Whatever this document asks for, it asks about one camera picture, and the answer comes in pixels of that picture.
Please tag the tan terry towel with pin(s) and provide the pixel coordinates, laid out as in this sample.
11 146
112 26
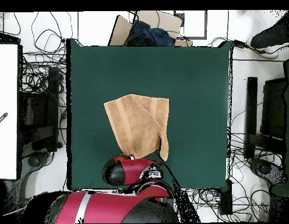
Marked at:
135 121

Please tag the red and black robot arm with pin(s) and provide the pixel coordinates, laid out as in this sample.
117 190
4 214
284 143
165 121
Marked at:
107 207

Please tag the black stand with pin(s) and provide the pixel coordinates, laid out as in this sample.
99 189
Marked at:
39 140
251 105

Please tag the dark green table cloth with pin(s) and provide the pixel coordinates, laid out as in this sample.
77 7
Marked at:
181 70

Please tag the black box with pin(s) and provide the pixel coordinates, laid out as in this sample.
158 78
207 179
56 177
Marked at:
226 200

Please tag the black strip with print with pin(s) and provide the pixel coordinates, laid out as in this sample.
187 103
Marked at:
1 120

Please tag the dark blue garment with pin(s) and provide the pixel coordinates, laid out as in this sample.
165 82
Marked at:
153 35

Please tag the brown cardboard sheet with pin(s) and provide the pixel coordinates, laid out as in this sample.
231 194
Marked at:
165 21
122 30

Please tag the white board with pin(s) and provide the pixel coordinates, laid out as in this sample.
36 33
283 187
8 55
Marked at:
7 81

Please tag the black power adapter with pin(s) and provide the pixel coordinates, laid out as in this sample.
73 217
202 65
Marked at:
239 43

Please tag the person's leg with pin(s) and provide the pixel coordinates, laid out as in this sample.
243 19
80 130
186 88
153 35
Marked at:
275 35

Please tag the black rectangular frame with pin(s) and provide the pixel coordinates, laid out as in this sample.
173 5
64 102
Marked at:
205 25

